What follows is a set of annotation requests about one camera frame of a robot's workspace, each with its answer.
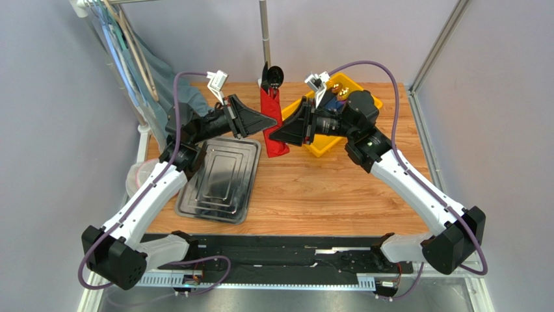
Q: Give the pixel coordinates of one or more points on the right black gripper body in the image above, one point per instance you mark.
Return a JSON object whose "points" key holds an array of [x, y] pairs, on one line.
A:
{"points": [[309, 123]]}

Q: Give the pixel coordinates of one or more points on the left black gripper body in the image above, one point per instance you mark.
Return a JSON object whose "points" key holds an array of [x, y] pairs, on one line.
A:
{"points": [[231, 118]]}

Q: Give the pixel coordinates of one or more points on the black knife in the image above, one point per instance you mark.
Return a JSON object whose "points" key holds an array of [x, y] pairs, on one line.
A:
{"points": [[264, 84]]}

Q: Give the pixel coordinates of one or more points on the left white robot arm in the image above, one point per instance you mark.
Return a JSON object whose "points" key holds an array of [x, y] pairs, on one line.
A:
{"points": [[114, 253]]}

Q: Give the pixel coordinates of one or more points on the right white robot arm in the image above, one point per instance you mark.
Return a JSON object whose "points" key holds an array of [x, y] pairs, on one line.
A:
{"points": [[455, 232]]}

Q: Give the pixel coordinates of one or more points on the blue napkin roll gold spoon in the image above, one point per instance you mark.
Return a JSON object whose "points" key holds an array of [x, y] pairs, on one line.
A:
{"points": [[337, 101]]}

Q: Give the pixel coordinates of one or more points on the black napkin roll gold spoon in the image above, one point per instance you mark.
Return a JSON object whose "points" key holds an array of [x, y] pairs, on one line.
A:
{"points": [[336, 88]]}

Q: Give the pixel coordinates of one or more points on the grey-blue hanging cloth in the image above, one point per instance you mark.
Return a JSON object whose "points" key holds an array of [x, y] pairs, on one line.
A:
{"points": [[155, 113]]}

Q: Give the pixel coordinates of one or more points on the metal tray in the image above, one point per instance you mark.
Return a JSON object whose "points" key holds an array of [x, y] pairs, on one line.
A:
{"points": [[221, 190]]}

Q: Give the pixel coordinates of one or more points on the metal pole white base stand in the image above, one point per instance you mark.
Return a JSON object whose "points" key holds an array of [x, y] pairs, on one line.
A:
{"points": [[265, 37]]}

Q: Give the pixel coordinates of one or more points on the wooden clothes hanger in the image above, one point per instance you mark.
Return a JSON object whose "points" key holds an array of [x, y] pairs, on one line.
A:
{"points": [[120, 17]]}

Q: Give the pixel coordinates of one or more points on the white pink mesh cover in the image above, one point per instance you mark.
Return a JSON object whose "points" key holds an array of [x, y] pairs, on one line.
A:
{"points": [[138, 174]]}

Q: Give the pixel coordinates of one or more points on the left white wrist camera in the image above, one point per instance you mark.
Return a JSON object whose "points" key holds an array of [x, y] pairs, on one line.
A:
{"points": [[216, 83]]}

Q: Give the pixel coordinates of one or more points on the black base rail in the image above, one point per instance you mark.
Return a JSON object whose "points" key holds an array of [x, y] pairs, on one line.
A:
{"points": [[267, 260]]}

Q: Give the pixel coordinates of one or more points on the white clothes rack post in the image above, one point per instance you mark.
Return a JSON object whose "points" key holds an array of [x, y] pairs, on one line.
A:
{"points": [[109, 61]]}

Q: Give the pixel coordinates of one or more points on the aluminium frame post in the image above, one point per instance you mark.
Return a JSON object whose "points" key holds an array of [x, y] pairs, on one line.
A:
{"points": [[447, 30]]}

